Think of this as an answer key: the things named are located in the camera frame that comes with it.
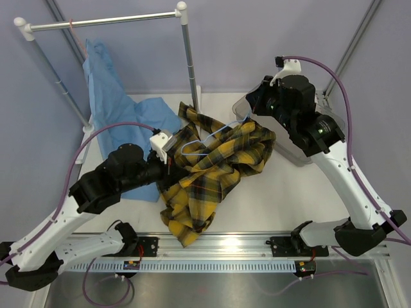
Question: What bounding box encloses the yellow plaid shirt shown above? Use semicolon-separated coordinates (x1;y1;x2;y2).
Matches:
160;103;276;247

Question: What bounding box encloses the perforated white cable duct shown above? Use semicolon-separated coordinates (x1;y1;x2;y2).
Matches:
70;260;297;273

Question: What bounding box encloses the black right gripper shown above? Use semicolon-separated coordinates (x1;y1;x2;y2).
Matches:
248;76;296;132

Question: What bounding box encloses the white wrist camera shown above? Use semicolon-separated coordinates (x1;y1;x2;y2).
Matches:
269;56;301;87
150;130;177;165

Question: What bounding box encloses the aluminium frame post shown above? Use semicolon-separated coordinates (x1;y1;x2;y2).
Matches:
42;0;85;69
335;0;384;78

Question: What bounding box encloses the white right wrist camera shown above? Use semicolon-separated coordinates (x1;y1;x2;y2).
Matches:
269;56;301;87

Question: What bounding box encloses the aluminium mounting rail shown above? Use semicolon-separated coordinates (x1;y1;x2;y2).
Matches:
64;232;391;261

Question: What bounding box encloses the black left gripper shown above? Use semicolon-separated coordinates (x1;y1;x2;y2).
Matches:
119;149;189;194

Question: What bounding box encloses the light blue wire hanger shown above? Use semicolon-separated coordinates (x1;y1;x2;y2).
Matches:
180;107;255;158

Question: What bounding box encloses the pink wire hanger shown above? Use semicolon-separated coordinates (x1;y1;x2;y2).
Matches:
69;19;88;59

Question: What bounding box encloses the aluminium frame post left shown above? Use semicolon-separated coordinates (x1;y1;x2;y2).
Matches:
42;0;85;69

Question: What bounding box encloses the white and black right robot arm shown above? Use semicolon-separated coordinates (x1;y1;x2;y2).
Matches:
245;74;407;257

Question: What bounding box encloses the light blue shirt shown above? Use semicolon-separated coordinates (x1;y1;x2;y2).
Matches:
82;38;182;203

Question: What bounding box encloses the white and metal clothes rack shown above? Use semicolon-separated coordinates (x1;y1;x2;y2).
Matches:
13;1;198;164

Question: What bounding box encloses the clear plastic bin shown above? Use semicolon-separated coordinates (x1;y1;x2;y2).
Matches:
232;90;345;167

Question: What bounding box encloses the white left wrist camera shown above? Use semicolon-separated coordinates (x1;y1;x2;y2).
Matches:
150;130;177;165

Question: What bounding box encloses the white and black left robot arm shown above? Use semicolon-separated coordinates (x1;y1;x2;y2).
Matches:
1;144;189;291

